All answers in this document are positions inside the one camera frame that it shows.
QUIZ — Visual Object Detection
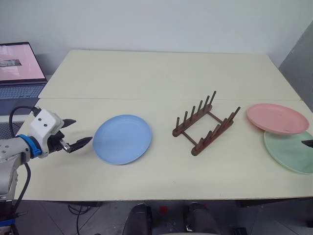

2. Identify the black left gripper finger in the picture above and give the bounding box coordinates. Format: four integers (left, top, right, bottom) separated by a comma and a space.
61, 118, 77, 130
66, 136, 94, 154

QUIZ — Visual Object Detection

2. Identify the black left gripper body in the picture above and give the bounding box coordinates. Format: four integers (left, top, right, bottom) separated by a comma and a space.
47, 130, 72, 154

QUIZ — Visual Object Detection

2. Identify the brown wooden dish rack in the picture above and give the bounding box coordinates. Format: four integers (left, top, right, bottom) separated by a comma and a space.
172, 90, 242, 157

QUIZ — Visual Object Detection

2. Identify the green plastic plate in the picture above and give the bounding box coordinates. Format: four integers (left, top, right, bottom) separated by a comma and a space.
263, 130, 313, 175

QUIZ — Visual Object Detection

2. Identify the pink plastic plate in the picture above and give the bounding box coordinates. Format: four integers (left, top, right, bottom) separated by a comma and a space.
246, 103, 310, 135

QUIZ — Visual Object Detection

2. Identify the blue plastic plate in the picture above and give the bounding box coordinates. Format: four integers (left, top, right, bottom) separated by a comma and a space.
92, 114, 153, 166

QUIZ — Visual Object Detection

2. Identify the grey perforated metal surface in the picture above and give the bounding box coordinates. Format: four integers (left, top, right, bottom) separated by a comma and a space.
0, 115, 33, 138

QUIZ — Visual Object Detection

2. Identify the grey partition panel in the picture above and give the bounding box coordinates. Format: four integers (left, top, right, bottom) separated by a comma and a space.
278, 23, 313, 101

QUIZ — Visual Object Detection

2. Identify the open grey laptop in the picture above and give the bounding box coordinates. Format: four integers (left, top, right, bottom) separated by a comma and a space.
0, 42, 48, 100

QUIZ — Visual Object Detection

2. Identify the dark rounded shape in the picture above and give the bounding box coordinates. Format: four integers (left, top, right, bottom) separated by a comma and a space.
122, 203, 154, 235
183, 202, 221, 235

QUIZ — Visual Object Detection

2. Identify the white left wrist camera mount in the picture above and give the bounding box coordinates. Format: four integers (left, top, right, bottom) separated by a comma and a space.
29, 109, 65, 159

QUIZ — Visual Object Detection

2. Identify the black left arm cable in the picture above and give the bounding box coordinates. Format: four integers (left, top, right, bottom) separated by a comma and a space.
9, 105, 41, 216

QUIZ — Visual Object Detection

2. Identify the black floor cable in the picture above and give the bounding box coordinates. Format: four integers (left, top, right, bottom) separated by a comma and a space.
67, 202, 91, 235

